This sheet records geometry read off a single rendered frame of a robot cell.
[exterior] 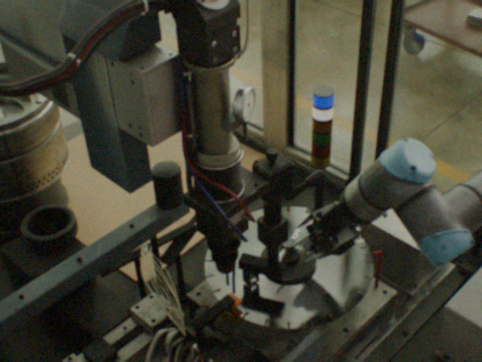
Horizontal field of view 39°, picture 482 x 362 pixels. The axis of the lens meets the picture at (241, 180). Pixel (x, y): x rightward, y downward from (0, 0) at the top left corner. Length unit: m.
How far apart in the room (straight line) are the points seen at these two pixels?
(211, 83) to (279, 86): 0.89
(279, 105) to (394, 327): 0.68
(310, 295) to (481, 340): 0.33
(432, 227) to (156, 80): 0.46
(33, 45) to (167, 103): 0.42
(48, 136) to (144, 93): 0.74
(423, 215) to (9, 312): 0.69
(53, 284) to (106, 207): 0.61
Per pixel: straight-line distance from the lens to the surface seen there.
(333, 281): 1.32
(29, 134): 1.60
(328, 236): 1.17
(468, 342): 1.41
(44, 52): 1.29
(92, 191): 1.89
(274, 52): 1.77
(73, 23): 1.02
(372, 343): 1.47
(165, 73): 0.94
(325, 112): 1.46
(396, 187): 1.06
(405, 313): 1.54
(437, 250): 1.06
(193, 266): 1.64
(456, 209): 1.08
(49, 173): 1.69
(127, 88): 0.96
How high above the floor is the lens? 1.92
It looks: 39 degrees down
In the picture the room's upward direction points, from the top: 3 degrees counter-clockwise
